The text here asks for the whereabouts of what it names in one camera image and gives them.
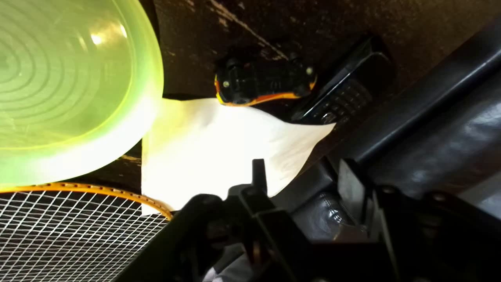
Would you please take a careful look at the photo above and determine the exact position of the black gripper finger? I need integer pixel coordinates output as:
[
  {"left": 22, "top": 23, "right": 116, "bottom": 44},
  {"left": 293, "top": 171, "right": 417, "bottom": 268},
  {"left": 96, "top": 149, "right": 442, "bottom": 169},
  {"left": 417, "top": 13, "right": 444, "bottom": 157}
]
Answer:
[{"left": 292, "top": 34, "right": 394, "bottom": 124}]

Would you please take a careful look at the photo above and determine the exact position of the yellow toy car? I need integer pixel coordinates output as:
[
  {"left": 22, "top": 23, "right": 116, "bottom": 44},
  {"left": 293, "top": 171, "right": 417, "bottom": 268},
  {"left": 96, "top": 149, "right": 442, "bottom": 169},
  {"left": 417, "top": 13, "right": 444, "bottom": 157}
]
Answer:
[{"left": 213, "top": 55, "right": 318, "bottom": 107}]

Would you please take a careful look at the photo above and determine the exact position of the green plastic frisbee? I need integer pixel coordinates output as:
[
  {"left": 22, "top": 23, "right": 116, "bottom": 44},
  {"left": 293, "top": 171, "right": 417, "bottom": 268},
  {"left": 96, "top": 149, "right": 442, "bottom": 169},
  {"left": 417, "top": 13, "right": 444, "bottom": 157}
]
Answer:
[{"left": 0, "top": 0, "right": 165, "bottom": 186}]

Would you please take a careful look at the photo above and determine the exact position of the orange badminton racket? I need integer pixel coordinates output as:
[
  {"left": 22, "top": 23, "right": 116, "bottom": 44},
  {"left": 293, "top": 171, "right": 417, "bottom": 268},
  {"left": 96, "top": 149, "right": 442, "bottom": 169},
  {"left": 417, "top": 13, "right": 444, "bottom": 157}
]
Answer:
[{"left": 0, "top": 183, "right": 173, "bottom": 282}]

